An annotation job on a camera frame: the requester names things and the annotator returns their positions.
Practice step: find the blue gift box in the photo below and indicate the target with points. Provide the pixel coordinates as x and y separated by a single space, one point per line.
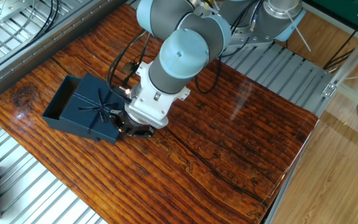
50 119

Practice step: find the aluminium frame post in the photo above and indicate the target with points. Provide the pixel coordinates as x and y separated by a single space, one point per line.
353 56

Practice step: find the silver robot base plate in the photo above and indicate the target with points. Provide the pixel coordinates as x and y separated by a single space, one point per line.
253 39

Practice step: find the silver perforated mounting plate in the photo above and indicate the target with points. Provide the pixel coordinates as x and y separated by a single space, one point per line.
2 9

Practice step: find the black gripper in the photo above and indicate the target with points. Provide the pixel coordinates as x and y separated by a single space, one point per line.
135 127

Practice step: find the blue ribboned casing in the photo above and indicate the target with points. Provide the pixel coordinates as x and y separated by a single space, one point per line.
85 115

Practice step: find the grey metal frame rail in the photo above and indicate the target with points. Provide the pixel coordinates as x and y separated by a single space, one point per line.
11 71

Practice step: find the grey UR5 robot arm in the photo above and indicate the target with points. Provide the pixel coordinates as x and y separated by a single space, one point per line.
182 53

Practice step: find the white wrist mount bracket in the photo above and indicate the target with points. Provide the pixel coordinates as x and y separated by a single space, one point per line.
148 105

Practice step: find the wood grain table mat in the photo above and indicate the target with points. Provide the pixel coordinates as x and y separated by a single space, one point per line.
228 140

